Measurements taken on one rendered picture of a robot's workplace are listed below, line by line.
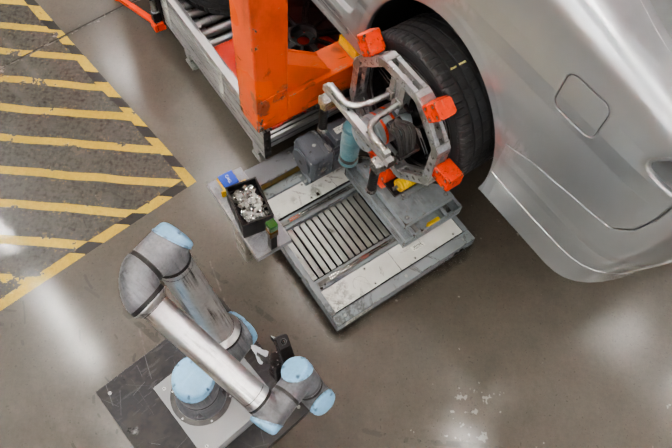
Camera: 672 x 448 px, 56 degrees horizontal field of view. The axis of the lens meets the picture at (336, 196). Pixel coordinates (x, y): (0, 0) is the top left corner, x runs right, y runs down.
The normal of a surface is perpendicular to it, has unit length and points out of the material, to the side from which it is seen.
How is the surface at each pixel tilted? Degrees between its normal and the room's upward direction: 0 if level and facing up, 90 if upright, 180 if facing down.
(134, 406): 0
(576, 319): 0
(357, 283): 0
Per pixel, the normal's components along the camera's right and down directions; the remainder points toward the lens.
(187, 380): 0.02, -0.43
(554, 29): -0.80, 0.37
